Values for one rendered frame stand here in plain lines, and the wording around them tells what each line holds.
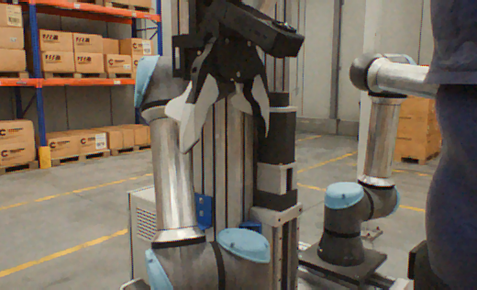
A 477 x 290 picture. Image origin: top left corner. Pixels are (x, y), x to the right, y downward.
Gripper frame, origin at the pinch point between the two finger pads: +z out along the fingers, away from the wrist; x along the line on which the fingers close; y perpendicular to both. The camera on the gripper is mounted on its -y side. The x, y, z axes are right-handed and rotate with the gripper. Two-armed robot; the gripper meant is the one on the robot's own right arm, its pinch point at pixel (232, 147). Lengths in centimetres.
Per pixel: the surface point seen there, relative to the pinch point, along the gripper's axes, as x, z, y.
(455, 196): -3.3, 2.1, -24.1
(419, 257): -7.4, 10.7, -20.5
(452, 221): -2.5, 4.2, -24.2
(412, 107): -723, 46, 186
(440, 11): -4.0, -14.5, -21.4
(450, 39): -3.2, -11.9, -22.6
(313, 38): -995, -128, 556
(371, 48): -336, -38, 117
